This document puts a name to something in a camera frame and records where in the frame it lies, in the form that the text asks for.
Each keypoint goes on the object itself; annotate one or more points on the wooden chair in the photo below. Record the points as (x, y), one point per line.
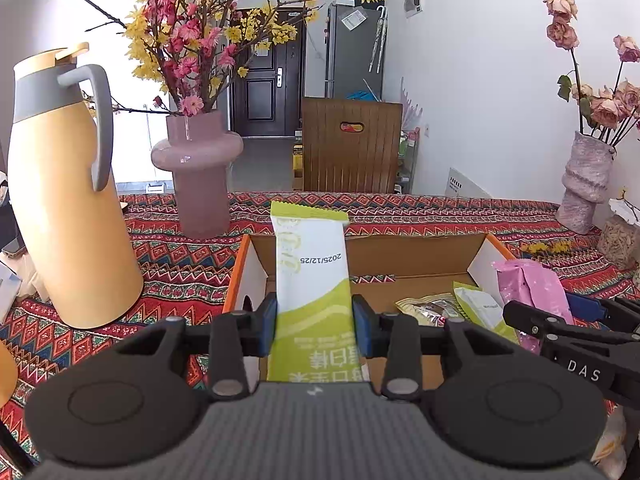
(330, 160)

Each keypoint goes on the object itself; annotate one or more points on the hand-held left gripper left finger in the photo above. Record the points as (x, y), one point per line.
(270, 325)

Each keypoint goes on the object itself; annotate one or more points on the pink snack packet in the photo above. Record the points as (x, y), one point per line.
(530, 285)

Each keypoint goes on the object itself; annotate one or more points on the green white snack bar packet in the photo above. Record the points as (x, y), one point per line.
(482, 307)
(310, 285)

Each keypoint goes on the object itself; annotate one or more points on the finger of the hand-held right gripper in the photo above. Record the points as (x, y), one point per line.
(530, 317)
(590, 305)

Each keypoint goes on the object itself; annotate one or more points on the pink yellow blossom branches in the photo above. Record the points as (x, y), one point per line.
(190, 35)

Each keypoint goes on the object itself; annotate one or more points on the pink glass vase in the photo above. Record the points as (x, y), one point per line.
(200, 190)

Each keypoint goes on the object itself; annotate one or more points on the red cardboard box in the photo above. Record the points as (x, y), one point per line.
(400, 260)

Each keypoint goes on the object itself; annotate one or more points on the textured pink vase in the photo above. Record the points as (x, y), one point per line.
(582, 185)

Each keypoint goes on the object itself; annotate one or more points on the yellow packet inside box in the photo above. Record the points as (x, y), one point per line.
(425, 307)

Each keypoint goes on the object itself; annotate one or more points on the white board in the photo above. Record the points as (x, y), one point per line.
(465, 187)

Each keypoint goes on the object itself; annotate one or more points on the white umbrella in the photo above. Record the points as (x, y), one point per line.
(378, 35)

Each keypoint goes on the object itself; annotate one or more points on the grey refrigerator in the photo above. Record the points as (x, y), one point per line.
(350, 60)

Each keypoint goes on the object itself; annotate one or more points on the fallen yellow blossoms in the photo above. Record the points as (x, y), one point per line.
(545, 247)

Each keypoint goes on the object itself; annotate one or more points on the glass jar of seeds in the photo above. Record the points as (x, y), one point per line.
(620, 245)

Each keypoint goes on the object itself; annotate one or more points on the purple dried flowers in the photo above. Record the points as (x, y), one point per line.
(410, 110)

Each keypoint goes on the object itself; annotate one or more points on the red patterned tablecloth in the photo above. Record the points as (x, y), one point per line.
(190, 270)

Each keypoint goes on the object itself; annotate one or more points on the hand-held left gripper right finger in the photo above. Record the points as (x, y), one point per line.
(361, 325)

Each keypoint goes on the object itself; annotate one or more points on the blue plastic item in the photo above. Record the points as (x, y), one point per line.
(362, 95)

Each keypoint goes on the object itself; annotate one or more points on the small storage rack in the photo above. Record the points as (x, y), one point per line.
(406, 160)

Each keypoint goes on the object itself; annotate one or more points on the yellow mug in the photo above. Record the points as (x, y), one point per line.
(6, 375)

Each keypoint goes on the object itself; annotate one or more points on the dark brown door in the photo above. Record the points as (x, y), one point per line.
(265, 100)

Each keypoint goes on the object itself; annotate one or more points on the yellow thermos jug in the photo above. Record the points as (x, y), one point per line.
(75, 235)

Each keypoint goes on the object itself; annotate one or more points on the dried pink roses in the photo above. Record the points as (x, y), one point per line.
(607, 107)

